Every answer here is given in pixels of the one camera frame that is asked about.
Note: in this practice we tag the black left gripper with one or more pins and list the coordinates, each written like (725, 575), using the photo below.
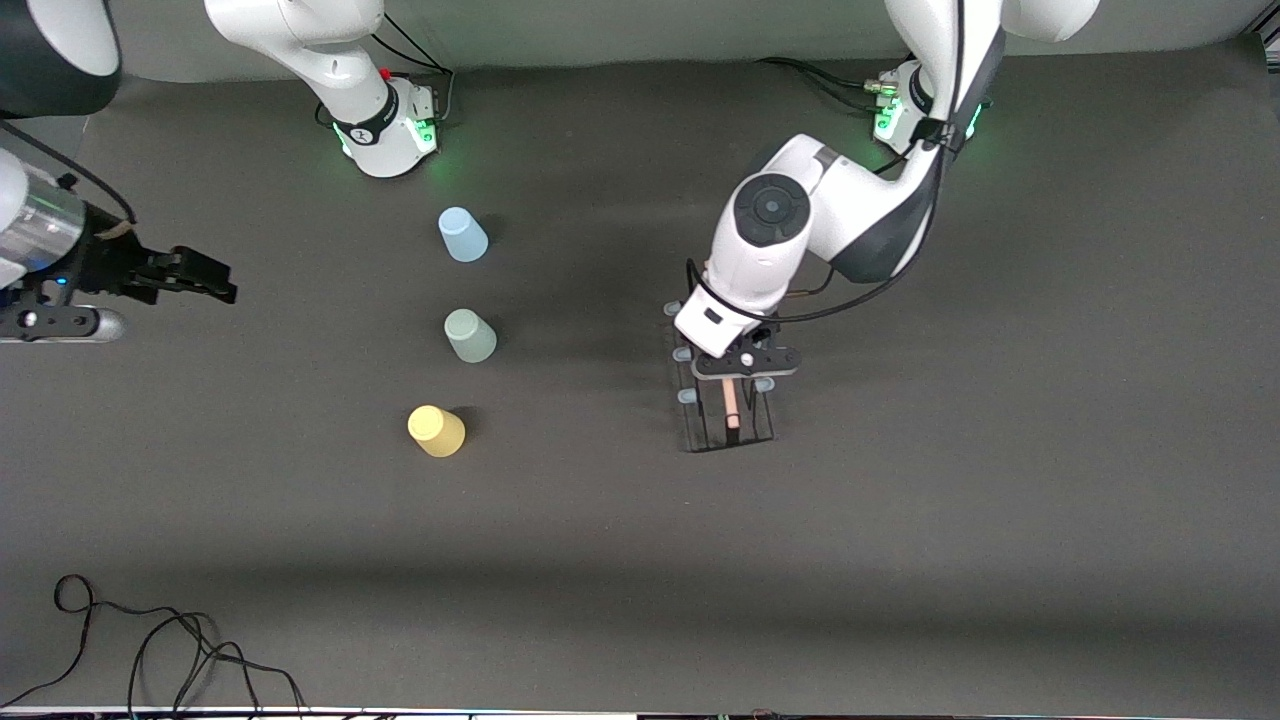
(760, 334)

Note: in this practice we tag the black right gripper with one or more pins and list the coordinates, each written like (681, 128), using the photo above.
(107, 264)

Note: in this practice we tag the pale green plastic cup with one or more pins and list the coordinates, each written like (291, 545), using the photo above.
(470, 338)

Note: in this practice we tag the yellow plastic cup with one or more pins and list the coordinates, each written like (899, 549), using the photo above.
(436, 432)

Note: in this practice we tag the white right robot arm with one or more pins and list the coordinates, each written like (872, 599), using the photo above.
(340, 60)

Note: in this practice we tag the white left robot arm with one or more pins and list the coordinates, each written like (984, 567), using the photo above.
(770, 260)

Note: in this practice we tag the pale blue plastic cup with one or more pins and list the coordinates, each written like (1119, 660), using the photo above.
(463, 238)

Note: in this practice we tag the dark grey table mat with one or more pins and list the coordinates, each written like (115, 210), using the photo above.
(700, 550)

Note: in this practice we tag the black frame rail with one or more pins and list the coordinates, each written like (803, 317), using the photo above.
(1268, 40)

